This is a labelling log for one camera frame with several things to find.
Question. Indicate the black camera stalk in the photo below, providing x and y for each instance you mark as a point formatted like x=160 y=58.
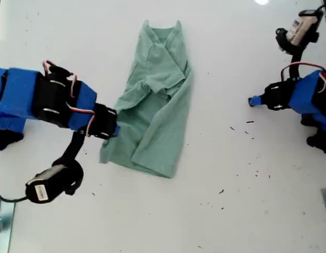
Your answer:
x=296 y=58
x=73 y=150

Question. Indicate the green t-shirt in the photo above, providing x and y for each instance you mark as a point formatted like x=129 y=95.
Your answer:
x=157 y=131

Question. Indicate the black camera box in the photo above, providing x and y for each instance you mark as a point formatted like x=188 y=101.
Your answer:
x=49 y=184
x=304 y=27

